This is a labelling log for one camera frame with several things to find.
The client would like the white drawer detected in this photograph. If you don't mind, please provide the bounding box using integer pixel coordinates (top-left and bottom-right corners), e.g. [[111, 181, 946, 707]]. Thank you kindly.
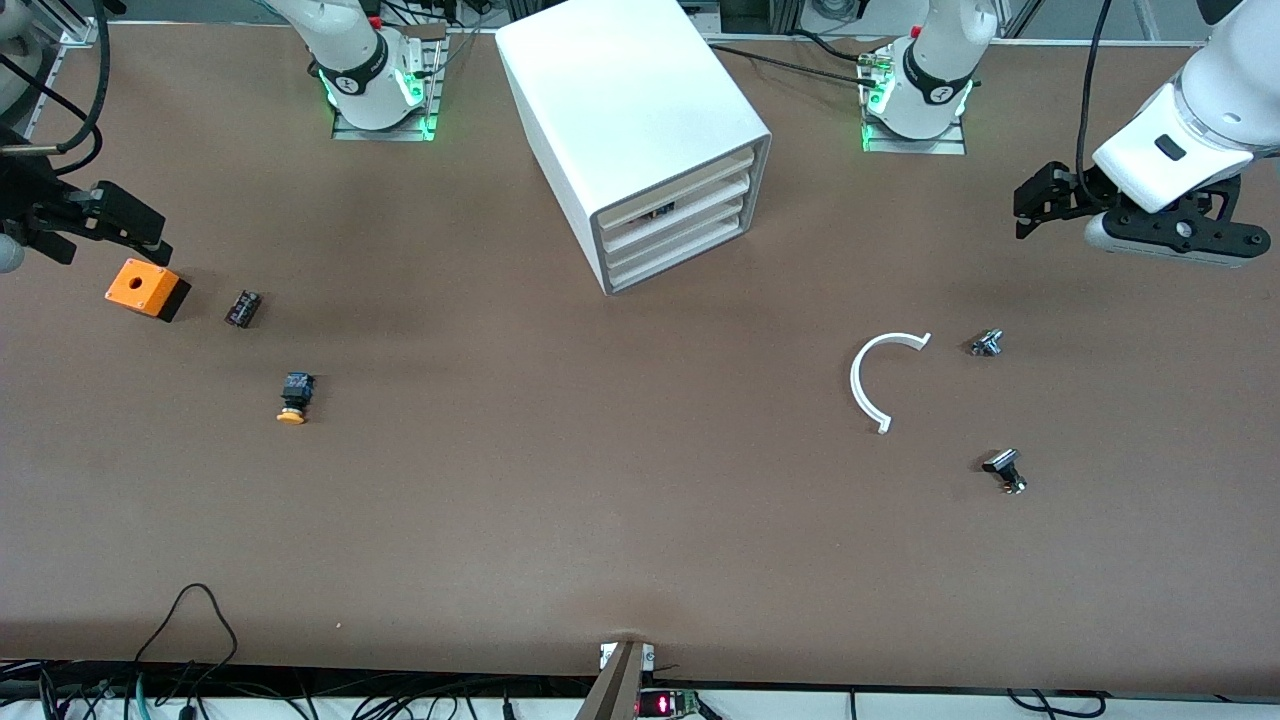
[[604, 170, 753, 255], [606, 190, 751, 271], [603, 150, 754, 239], [608, 208, 751, 288]]

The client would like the yellow push button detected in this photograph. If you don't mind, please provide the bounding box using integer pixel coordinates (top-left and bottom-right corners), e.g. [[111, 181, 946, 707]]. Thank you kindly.
[[276, 372, 317, 426]]

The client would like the white drawer cabinet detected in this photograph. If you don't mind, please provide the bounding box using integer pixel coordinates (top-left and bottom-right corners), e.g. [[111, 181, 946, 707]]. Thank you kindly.
[[495, 0, 773, 297]]

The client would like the pale grey rounded object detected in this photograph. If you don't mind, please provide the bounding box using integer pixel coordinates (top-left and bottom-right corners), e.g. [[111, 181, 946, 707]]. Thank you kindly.
[[0, 0, 41, 46]]

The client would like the device with red display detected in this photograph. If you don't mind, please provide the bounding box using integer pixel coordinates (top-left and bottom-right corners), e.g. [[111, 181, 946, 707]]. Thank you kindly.
[[637, 688, 706, 719]]

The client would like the orange button enclosure box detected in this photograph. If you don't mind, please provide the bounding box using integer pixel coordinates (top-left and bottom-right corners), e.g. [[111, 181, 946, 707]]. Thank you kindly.
[[105, 258, 192, 323]]

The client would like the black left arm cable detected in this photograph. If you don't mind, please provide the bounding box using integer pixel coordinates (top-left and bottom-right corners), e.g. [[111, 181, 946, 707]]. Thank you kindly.
[[1075, 0, 1116, 186]]

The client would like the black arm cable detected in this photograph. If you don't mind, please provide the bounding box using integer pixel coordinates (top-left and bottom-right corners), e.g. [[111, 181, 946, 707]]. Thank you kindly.
[[0, 0, 111, 179], [1075, 0, 1116, 186]]

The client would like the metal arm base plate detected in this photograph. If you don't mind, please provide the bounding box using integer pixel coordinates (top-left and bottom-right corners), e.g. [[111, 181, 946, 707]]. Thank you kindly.
[[332, 25, 446, 143], [860, 45, 969, 156]]

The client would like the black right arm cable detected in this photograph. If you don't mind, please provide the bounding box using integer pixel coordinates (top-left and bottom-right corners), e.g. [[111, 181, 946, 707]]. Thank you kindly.
[[0, 0, 111, 179]]

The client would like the white C-shaped plastic ring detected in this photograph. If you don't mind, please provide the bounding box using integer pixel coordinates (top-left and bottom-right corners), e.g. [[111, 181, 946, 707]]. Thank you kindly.
[[850, 331, 933, 436]]

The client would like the black and silver switch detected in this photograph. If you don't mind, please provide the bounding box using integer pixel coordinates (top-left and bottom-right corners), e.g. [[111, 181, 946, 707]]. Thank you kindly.
[[981, 448, 1028, 496]]

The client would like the thin black looped cable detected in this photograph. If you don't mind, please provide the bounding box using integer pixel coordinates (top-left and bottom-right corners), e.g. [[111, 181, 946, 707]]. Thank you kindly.
[[133, 583, 241, 691]]

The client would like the tangled black cable bundle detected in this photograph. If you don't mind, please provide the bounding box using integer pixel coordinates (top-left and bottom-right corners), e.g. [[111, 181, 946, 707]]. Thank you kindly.
[[0, 660, 601, 720]]

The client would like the brown camera support beam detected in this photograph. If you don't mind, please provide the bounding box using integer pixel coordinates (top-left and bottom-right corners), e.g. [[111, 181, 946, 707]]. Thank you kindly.
[[575, 643, 646, 720]]

